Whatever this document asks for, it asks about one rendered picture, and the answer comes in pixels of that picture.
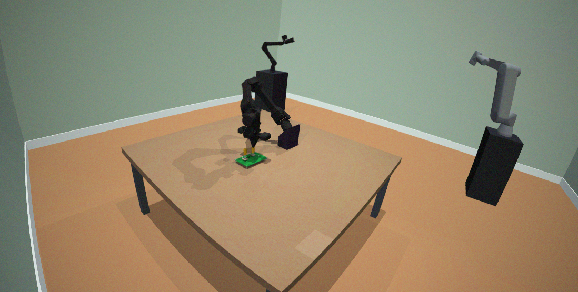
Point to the green circuit board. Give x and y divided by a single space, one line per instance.
250 159

